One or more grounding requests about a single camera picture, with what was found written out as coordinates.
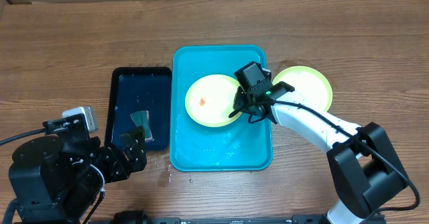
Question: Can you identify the yellow-green plate top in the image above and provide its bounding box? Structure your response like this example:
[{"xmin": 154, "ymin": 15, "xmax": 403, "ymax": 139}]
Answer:
[{"xmin": 184, "ymin": 74, "xmax": 241, "ymax": 127}]

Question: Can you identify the yellow-green plate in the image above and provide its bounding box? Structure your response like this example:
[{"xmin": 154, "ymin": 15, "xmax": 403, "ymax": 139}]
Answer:
[
  {"xmin": 184, "ymin": 74, "xmax": 241, "ymax": 127},
  {"xmin": 272, "ymin": 66, "xmax": 333, "ymax": 111}
]

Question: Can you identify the dark green sponge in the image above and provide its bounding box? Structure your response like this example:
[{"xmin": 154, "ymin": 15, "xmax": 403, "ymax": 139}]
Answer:
[{"xmin": 130, "ymin": 111, "xmax": 154, "ymax": 142}]

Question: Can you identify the yellow-green plate bottom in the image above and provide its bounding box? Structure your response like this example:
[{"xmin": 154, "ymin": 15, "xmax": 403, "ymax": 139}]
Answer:
[{"xmin": 272, "ymin": 66, "xmax": 333, "ymax": 111}]

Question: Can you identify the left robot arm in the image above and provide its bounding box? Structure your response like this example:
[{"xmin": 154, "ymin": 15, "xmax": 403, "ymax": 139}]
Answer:
[{"xmin": 3, "ymin": 114, "xmax": 147, "ymax": 223}]

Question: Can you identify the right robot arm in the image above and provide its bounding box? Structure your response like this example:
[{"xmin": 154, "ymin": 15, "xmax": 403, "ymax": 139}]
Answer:
[{"xmin": 231, "ymin": 62, "xmax": 410, "ymax": 223}]

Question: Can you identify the teal plastic tray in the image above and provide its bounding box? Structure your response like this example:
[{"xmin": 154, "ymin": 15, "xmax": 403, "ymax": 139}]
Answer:
[{"xmin": 170, "ymin": 45, "xmax": 273, "ymax": 172}]

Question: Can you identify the black rectangular tray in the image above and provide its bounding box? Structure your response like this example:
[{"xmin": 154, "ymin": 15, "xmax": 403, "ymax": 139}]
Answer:
[{"xmin": 105, "ymin": 66, "xmax": 172, "ymax": 151}]

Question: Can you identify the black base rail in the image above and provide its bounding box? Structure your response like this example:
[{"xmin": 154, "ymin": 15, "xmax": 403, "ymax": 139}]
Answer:
[{"xmin": 88, "ymin": 211, "xmax": 329, "ymax": 224}]

